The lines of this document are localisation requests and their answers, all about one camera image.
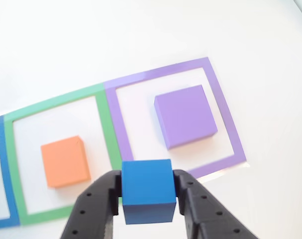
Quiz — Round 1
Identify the orange block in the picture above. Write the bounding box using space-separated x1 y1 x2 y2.
40 135 92 189

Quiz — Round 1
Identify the small blue cube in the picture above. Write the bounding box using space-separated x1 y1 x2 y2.
121 158 177 225

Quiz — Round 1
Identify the purple block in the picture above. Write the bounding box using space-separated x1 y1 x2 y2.
154 84 218 151

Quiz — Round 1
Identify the green square frame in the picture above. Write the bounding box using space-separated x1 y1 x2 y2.
3 83 123 226

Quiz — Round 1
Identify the purple square frame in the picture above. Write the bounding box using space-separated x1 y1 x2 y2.
103 56 247 179

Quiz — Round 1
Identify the blue square frame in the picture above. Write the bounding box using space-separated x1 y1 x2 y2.
0 116 21 229

